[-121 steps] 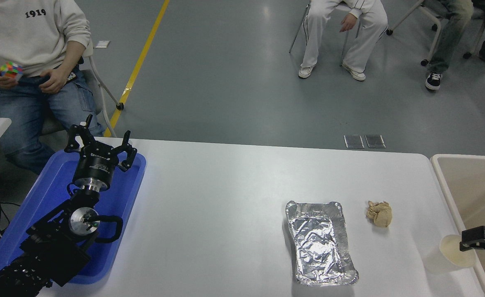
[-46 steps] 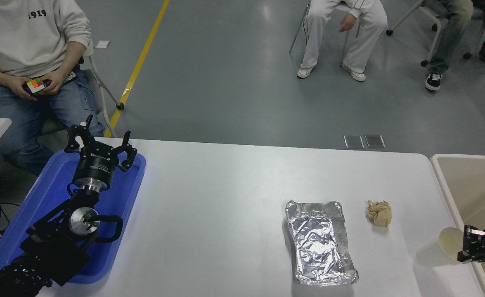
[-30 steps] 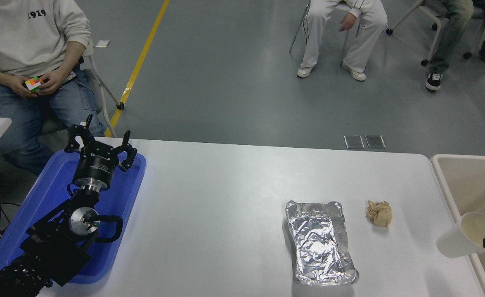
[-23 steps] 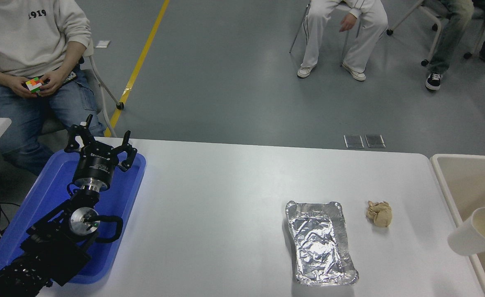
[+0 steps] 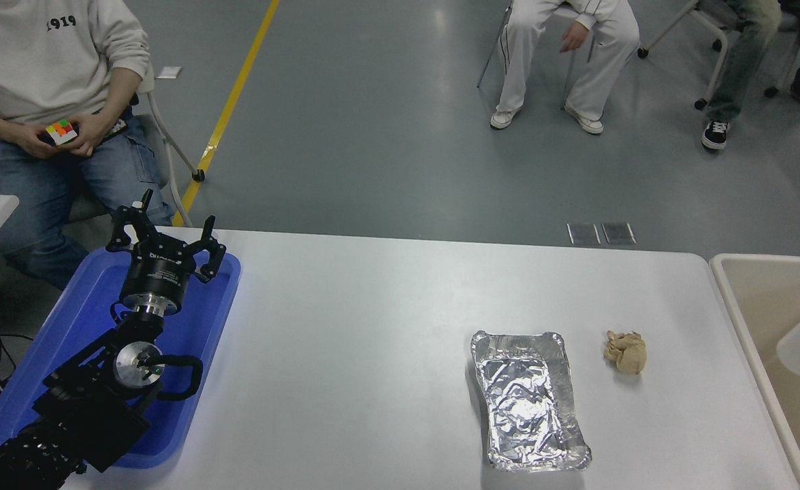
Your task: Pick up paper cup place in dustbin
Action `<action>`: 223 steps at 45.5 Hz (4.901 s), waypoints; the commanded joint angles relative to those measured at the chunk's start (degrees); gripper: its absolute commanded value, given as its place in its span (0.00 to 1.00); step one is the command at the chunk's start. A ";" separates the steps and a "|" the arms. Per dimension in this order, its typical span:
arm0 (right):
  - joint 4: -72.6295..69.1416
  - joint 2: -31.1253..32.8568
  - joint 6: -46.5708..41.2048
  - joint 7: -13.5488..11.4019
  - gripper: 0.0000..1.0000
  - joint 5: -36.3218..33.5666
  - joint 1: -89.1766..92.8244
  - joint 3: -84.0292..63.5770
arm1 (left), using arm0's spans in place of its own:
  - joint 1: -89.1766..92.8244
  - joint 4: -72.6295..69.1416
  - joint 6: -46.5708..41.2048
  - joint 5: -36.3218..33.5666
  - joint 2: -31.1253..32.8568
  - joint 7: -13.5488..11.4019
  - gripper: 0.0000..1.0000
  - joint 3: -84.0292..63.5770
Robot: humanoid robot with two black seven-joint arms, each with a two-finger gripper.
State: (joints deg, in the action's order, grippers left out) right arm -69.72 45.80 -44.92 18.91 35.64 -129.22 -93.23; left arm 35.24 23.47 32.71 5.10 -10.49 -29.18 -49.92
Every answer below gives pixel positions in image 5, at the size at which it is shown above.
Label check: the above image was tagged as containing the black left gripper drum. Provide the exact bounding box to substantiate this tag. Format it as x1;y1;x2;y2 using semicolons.
119;246;195;307

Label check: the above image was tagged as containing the colourful puzzle cube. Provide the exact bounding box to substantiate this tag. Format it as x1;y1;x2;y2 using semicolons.
46;119;79;146

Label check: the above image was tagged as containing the person's left hand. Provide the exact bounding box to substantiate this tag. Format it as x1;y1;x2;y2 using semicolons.
560;20;590;54
66;109;112;159

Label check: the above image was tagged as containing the person's right hand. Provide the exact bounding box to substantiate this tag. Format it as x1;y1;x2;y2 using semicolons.
12;120;61;159

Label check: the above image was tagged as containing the blue plastic tray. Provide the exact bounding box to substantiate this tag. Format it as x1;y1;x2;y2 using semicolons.
0;246;242;470

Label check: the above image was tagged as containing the white chair with castors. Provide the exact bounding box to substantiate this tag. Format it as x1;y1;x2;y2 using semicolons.
637;0;737;110
138;75;205;227
764;34;800;97

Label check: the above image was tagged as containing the person in printed top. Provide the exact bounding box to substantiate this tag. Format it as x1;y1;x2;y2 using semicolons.
0;0;174;290

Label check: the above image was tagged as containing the silver foil tray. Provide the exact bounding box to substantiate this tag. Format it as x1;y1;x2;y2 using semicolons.
470;331;592;472

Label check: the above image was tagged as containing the white chair with thin legs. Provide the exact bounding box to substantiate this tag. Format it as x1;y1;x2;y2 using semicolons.
476;0;645;110

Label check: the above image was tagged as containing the crumpled tan paper ball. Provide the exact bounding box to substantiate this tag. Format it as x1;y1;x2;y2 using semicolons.
603;331;647;376

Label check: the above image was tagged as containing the person in striped white trousers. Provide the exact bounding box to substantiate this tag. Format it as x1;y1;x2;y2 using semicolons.
490;0;641;135

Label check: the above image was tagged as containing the large pale bin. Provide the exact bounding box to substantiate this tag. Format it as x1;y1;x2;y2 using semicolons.
709;254;800;490

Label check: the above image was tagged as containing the person with black white sneaker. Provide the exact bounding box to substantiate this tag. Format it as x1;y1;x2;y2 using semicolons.
698;0;782;150

